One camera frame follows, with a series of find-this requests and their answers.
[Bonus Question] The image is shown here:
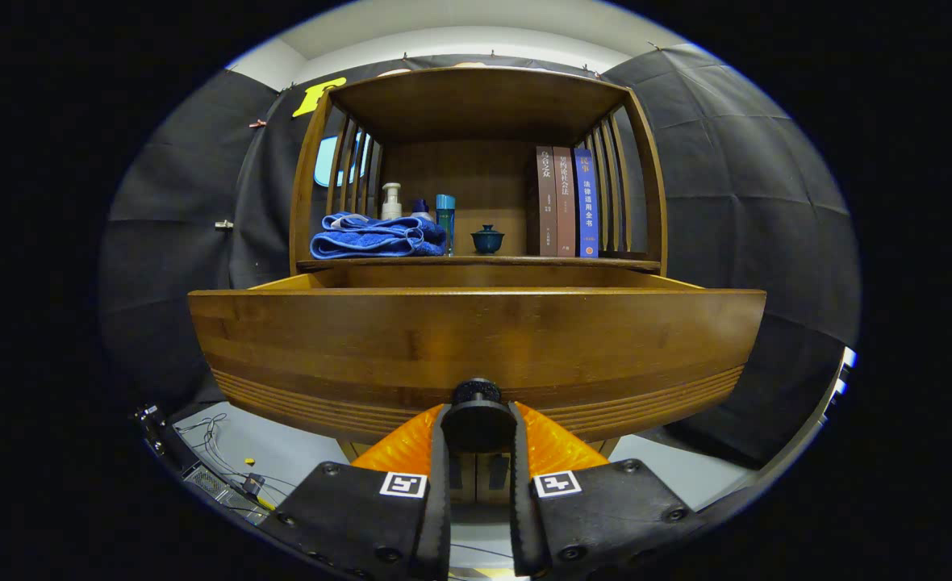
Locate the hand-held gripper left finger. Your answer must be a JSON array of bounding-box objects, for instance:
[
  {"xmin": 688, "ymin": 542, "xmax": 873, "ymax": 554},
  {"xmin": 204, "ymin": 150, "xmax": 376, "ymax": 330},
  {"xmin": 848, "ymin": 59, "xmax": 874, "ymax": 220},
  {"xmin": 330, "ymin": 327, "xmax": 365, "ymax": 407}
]
[{"xmin": 262, "ymin": 402, "xmax": 453, "ymax": 581}]

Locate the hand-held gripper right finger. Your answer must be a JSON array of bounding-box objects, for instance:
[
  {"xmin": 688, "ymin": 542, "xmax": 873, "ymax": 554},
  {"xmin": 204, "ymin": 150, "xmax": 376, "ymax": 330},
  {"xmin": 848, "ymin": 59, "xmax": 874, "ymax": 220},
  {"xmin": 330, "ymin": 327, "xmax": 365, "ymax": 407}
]
[{"xmin": 508, "ymin": 401, "xmax": 707, "ymax": 579}]

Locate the wooden drawer with black knob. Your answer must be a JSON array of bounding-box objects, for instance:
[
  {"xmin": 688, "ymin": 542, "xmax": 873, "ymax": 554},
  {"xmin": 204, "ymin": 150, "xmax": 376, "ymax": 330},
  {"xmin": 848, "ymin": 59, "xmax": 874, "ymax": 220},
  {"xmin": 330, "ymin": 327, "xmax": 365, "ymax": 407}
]
[{"xmin": 188, "ymin": 266, "xmax": 767, "ymax": 453}]

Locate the wooden countertop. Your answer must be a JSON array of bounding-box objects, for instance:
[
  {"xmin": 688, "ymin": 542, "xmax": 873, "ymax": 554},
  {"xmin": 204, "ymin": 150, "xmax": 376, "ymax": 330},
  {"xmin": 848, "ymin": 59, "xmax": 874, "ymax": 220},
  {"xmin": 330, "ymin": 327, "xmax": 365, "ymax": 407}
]
[{"xmin": 297, "ymin": 254, "xmax": 661, "ymax": 271}]

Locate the wooden cabinet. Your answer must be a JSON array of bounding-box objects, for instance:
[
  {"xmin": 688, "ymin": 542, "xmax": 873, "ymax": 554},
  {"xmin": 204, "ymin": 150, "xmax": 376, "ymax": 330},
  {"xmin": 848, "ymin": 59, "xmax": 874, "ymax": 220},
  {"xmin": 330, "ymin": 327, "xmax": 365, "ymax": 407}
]
[{"xmin": 289, "ymin": 66, "xmax": 669, "ymax": 505}]

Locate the dark teal lidded cup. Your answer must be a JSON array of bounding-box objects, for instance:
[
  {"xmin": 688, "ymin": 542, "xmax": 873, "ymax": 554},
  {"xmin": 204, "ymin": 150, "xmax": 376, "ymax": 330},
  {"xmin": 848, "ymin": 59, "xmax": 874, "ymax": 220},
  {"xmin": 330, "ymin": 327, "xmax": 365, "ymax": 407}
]
[{"xmin": 471, "ymin": 224, "xmax": 506, "ymax": 256}]

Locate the folded blue towel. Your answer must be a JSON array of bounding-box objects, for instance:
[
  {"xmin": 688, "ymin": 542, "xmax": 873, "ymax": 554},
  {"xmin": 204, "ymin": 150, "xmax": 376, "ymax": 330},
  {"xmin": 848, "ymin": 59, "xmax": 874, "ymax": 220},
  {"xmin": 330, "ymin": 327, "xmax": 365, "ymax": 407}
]
[{"xmin": 309, "ymin": 211, "xmax": 449, "ymax": 261}]

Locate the clear bottle with blue cap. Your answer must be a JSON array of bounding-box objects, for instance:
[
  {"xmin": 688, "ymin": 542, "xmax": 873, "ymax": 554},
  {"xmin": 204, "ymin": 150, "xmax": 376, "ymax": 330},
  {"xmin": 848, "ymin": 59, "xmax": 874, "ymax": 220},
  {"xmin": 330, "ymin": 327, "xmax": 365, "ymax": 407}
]
[{"xmin": 435, "ymin": 194, "xmax": 457, "ymax": 256}]

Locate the dark brown book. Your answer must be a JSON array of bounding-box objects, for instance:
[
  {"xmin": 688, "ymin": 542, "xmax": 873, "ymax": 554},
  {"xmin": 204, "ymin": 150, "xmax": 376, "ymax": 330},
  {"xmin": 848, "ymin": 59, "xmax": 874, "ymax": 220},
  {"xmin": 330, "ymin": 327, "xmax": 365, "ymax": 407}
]
[{"xmin": 536, "ymin": 145, "xmax": 559, "ymax": 257}]

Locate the reddish brown book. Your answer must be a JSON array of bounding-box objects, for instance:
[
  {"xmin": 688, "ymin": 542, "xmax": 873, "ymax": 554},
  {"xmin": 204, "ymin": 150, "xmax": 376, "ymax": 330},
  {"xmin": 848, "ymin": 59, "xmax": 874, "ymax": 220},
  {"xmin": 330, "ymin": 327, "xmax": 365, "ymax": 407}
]
[{"xmin": 553, "ymin": 146, "xmax": 578, "ymax": 257}]

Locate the blue book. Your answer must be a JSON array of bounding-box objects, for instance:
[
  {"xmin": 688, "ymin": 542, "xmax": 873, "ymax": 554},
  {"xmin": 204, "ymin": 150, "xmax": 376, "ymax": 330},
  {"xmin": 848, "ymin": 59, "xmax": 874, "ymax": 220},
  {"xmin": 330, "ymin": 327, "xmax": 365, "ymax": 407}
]
[{"xmin": 574, "ymin": 148, "xmax": 600, "ymax": 258}]

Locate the dark floor cable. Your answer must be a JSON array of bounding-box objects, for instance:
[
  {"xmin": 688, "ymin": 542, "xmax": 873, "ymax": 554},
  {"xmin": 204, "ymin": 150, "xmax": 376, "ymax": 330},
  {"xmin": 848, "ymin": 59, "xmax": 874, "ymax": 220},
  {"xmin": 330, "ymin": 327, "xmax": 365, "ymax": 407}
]
[{"xmin": 450, "ymin": 542, "xmax": 517, "ymax": 559}]

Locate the white wire coil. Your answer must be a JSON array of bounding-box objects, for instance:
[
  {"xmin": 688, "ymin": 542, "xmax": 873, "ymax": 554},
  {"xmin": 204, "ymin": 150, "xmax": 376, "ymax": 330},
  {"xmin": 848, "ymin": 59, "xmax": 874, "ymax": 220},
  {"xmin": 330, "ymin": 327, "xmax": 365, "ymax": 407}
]
[{"xmin": 173, "ymin": 413, "xmax": 231, "ymax": 457}]

